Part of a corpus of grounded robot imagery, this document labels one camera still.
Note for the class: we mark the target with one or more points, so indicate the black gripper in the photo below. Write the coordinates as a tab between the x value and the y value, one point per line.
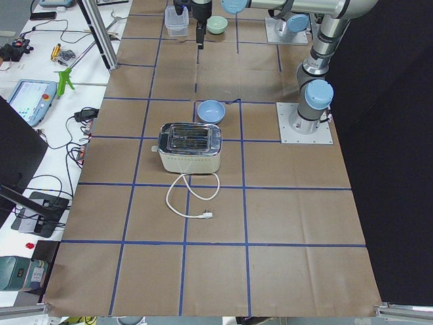
201	12

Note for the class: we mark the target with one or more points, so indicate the green bowl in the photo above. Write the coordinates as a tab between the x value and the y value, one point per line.
217	25

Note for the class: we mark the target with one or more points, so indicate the blue bowl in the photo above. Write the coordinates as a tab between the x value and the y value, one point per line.
211	111

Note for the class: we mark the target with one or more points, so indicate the clear plastic food container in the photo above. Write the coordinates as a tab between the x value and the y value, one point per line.
176	25

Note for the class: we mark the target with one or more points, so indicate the metal reacher rod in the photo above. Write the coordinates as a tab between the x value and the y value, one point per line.
115	19

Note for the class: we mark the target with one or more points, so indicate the cream and chrome toaster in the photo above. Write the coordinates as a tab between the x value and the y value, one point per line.
190	147

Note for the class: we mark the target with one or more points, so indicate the black power adapter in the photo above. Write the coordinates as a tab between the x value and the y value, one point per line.
86	114

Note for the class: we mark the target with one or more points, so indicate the green clamp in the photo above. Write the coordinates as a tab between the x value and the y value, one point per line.
64	80

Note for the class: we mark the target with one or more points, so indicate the yellow screwdriver tool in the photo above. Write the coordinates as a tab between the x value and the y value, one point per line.
55	52

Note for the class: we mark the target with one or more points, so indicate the black smartphone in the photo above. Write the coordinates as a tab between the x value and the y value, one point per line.
43	16

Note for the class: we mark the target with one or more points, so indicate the blue teach pendant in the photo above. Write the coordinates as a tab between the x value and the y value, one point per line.
31	99

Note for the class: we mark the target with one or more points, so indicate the black monitor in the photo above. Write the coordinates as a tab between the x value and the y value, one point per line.
22	150

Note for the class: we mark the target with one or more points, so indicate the black monitor base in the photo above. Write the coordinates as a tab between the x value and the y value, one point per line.
39	214

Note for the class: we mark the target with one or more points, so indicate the green box device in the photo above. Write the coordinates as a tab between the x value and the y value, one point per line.
22	273

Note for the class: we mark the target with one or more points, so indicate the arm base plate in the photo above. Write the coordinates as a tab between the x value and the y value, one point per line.
293	129
287	31

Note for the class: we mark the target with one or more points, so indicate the aluminium frame post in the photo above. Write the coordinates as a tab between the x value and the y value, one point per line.
96	25

